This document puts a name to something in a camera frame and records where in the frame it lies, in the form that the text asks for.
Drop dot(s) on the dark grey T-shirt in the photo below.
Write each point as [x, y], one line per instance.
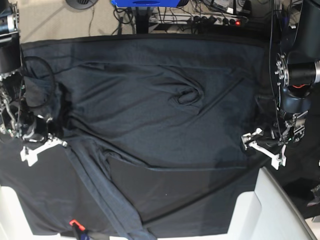
[150, 112]

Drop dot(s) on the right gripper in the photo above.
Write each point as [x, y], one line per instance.
[37, 128]

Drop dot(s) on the white power strip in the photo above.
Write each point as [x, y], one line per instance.
[183, 19]

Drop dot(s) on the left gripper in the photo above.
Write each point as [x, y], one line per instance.
[291, 136]

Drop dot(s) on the white chair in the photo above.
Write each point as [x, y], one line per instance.
[267, 213]

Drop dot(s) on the blue plastic bin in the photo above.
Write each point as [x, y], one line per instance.
[145, 3]

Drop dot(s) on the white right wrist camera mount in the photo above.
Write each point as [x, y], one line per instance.
[30, 155]

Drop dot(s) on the black table cloth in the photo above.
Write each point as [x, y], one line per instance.
[187, 195]

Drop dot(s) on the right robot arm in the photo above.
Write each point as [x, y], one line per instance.
[17, 118]

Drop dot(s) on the grey round floor base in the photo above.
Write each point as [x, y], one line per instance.
[81, 4]

